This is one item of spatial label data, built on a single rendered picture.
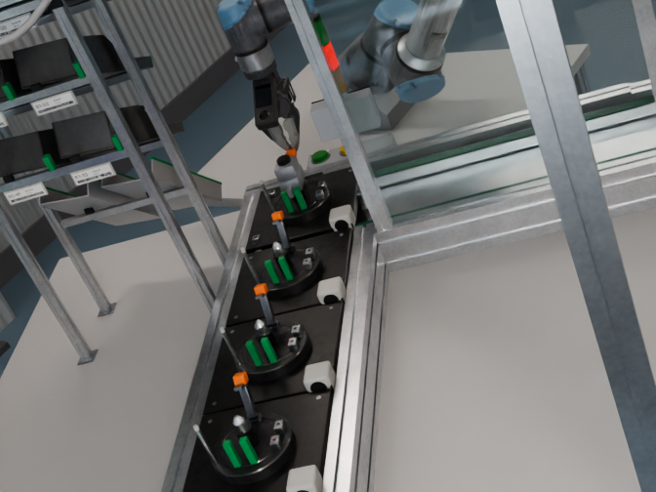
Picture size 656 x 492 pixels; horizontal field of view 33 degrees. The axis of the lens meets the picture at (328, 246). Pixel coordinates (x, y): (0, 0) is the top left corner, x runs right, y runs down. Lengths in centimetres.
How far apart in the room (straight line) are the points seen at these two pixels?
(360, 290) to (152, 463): 50
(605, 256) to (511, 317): 95
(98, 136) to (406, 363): 74
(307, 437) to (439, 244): 61
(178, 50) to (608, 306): 472
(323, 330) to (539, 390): 40
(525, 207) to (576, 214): 112
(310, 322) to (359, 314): 9
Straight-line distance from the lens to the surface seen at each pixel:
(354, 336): 200
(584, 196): 109
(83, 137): 225
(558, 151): 107
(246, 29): 233
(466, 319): 210
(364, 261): 218
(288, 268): 215
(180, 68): 576
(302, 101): 319
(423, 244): 226
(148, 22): 564
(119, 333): 253
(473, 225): 224
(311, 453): 179
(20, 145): 231
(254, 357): 197
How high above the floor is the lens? 211
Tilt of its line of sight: 30 degrees down
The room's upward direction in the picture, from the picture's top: 23 degrees counter-clockwise
